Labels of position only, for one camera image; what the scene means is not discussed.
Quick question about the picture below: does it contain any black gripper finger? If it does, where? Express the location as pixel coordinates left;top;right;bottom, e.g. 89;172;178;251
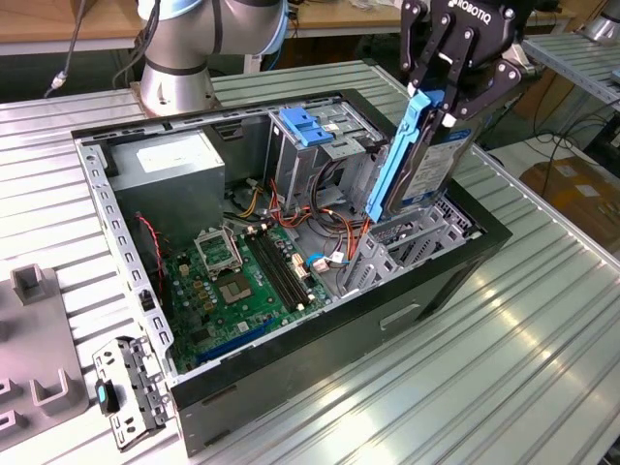
442;34;524;129
399;0;475;97

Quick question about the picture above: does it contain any slatted metal side table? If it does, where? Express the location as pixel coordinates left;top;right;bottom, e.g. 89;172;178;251
522;32;620;106

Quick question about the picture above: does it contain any silver disk bay cage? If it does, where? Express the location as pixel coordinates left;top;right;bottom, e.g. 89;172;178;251
333;191;485;297

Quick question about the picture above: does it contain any red orange power wire bundle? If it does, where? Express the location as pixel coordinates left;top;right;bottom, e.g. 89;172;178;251
268;178;377;272

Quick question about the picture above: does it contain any red black twisted fan wire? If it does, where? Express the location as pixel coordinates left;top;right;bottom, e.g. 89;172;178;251
135;214;167;292

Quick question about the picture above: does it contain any brown cardboard box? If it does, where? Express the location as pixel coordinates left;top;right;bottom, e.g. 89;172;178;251
520;155;620;246

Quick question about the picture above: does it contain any silver hinged card bracket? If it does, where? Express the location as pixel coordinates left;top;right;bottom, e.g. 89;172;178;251
91;334;176;452

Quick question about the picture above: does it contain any black case fan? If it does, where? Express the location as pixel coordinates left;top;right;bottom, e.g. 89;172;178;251
133;210;171;316

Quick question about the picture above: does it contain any wooden desk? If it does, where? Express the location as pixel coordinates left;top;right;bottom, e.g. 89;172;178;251
0;0;577;55

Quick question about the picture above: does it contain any black RAM slot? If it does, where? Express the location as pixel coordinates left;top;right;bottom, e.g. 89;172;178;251
250;233;300;311
244;234;295;314
264;231;313;304
258;232;307;307

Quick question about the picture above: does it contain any green motherboard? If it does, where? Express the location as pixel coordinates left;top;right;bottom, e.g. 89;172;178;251
162;220;335;377

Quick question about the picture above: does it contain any grey parts rack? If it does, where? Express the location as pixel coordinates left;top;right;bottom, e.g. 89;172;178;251
0;263;92;440

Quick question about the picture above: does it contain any silver optical drive cage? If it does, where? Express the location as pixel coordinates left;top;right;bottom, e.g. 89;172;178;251
263;104;388;214

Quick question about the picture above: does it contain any blue black bracket latch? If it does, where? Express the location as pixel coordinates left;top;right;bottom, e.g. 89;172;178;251
95;380;121;415

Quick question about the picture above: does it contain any black open PC case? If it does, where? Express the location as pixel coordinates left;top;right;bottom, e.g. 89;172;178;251
70;86;513;459

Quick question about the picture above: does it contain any silver power supply unit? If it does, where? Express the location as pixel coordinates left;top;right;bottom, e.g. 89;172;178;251
107;129;228;248

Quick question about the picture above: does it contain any metal socket cover frame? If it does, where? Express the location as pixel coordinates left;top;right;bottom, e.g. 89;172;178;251
193;227;243;280

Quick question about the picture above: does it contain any CPU socket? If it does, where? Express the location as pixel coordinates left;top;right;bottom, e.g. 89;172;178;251
216;271;254;305

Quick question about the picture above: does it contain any yellow black power wire bundle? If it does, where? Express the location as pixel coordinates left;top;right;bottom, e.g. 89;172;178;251
235;186;262;220

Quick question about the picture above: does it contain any hard disk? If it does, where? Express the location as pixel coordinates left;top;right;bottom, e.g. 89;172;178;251
363;88;476;225

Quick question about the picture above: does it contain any blue plastic drive latch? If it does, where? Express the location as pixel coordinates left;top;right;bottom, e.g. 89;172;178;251
279;107;314;131
298;123;336;147

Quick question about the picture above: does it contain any blue expansion slot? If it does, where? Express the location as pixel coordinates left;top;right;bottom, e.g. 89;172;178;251
196;319;267;365

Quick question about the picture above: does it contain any blue wire with white plug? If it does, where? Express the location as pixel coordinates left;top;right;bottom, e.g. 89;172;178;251
305;249;351;275

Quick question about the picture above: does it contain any grey cable with connector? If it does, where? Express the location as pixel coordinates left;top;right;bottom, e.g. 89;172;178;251
44;0;89;98

